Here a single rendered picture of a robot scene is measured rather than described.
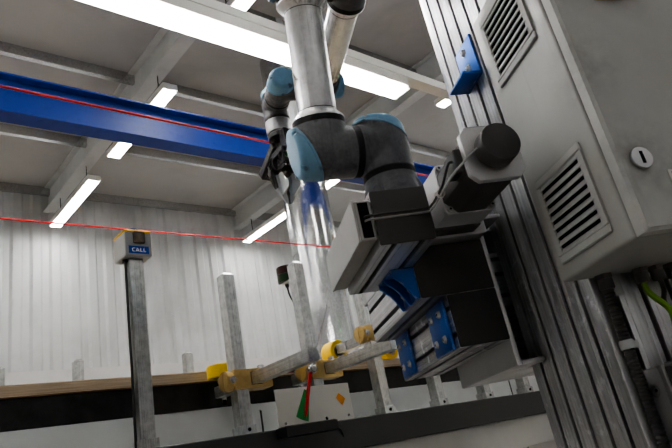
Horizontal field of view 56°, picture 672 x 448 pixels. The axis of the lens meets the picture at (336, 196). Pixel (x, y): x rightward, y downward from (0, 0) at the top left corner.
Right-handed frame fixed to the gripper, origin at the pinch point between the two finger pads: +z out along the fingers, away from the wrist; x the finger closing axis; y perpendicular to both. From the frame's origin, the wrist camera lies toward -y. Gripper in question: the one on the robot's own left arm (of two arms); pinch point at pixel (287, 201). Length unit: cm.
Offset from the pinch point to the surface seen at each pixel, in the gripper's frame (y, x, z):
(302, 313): -17.3, 9.2, 27.5
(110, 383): -31, -42, 40
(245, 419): -14, -14, 55
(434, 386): -24, 59, 52
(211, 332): -777, 306, -150
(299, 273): -17.6, 10.7, 15.2
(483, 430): -28, 79, 68
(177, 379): -33, -24, 40
